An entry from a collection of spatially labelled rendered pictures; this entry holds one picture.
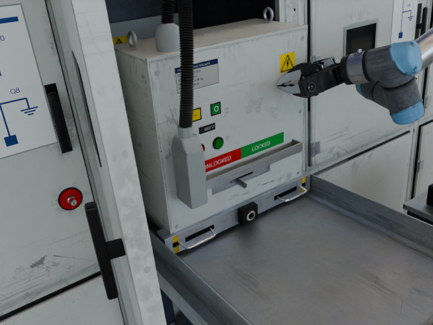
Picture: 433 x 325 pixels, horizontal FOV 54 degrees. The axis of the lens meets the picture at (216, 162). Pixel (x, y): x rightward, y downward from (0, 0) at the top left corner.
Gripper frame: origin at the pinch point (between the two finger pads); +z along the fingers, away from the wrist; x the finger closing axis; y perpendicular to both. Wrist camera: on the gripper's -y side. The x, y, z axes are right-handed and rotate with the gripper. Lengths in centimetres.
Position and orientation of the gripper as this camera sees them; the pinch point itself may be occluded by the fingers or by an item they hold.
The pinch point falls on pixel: (279, 85)
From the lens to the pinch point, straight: 119.5
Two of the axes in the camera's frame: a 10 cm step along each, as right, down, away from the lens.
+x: -2.9, -9.2, -2.5
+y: 6.3, -3.8, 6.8
